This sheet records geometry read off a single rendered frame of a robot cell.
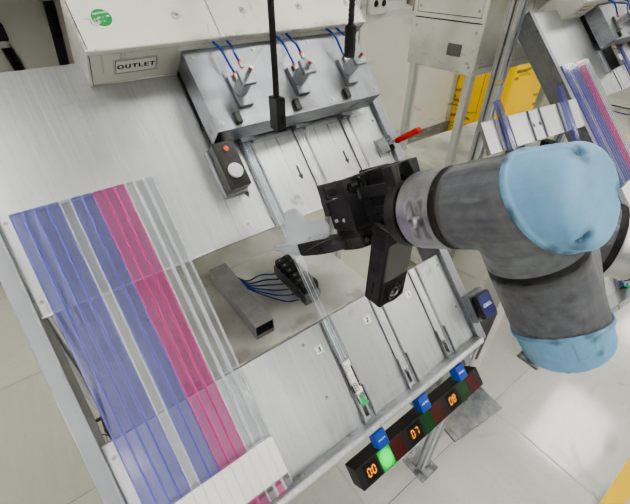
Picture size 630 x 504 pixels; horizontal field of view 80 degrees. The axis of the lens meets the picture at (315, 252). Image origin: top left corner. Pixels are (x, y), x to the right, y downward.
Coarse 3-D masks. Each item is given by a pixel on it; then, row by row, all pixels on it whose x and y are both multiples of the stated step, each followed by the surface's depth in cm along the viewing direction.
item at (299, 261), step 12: (252, 156) 63; (252, 168) 63; (264, 180) 63; (264, 192) 63; (276, 204) 63; (276, 216) 63; (300, 264) 63; (312, 288) 63; (312, 300) 64; (324, 312) 63; (324, 324) 63; (336, 336) 64; (336, 348) 63; (360, 396) 63
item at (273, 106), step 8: (272, 96) 50; (280, 96) 50; (272, 104) 50; (280, 104) 50; (272, 112) 51; (280, 112) 50; (272, 120) 52; (280, 120) 51; (272, 128) 53; (280, 128) 52
